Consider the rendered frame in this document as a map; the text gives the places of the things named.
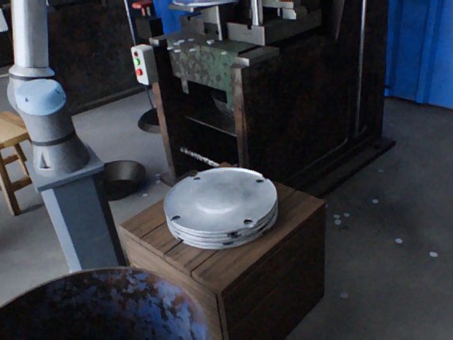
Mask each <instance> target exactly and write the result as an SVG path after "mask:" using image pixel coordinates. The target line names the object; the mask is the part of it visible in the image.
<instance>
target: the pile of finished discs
mask: <svg viewBox="0 0 453 340"><path fill-rule="evenodd" d="M164 210H165V214H166V217H167V225H168V228H169V230H170V232H171V233H172V234H173V235H174V237H176V238H177V239H178V240H179V241H181V240H183V242H182V243H185V244H188V245H190V246H193V247H198V248H204V249H226V248H232V247H238V246H241V245H244V244H246V243H249V242H253V241H255V240H256V239H258V238H260V237H261V236H263V235H264V234H262V233H263V232H265V233H267V232H268V231H269V230H270V229H271V228H272V225H273V224H274V222H275V220H276V218H277V215H278V196H277V192H276V188H275V186H274V184H273V183H272V182H271V181H270V180H269V179H268V180H266V179H265V178H264V177H263V176H262V174H260V173H257V172H254V171H250V170H246V169H241V168H216V169H211V170H207V171H204V172H199V173H198V175H197V176H196V177H190V176H189V177H188V178H186V179H184V180H181V181H180V182H178V183H177V184H176V185H175V186H173V187H172V188H171V190H170V191H169V192H168V194H167V196H166V198H165V201H164Z"/></svg>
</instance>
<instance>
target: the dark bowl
mask: <svg viewBox="0 0 453 340"><path fill-rule="evenodd" d="M104 168H105V170H104V171H103V172H100V175H101V178H102V180H103V184H104V189H105V192H106V196H107V198H108V201H116V200H122V199H123V198H126V197H128V196H130V195H131V194H132V193H133V192H134V190H135V189H136V187H137V186H138V184H139V183H140V181H141V180H142V179H143V178H144V176H145V174H146V170H145V167H144V166H143V165H142V164H140V163H137V162H135V161H130V160H118V161H113V162H108V163H106V164H104Z"/></svg>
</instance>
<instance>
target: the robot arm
mask: <svg viewBox="0 0 453 340"><path fill-rule="evenodd" d="M11 7H12V23H13V40H14V64H15V65H14V66H13V67H11V68H10V69H9V77H10V83H9V85H8V89H7V96H8V99H9V102H10V103H11V104H12V106H13V108H14V109H15V110H16V111H17V112H18V113H19V115H20V116H21V117H22V119H23V120H24V122H25V125H26V128H27V129H28V132H29V135H30V138H31V140H32V142H33V166H34V169H35V171H36V173H37V174H38V175H39V176H44V177H56V176H64V175H67V174H70V173H73V172H76V171H78V170H80V169H82V168H83V167H84V166H85V165H86V164H87V163H88V162H89V161H90V155H89V150H88V149H87V148H86V147H85V145H84V143H83V142H82V141H81V139H80V138H79V136H78V135H77V133H76V130H75V126H74V123H73V118H72V116H70V113H69V108H68V105H67V103H66V100H65V92H64V91H63V89H62V87H61V85H60V84H59V83H58V82H56V81H55V72H54V71H53V70H51V68H50V67H49V63H48V29H47V0H11Z"/></svg>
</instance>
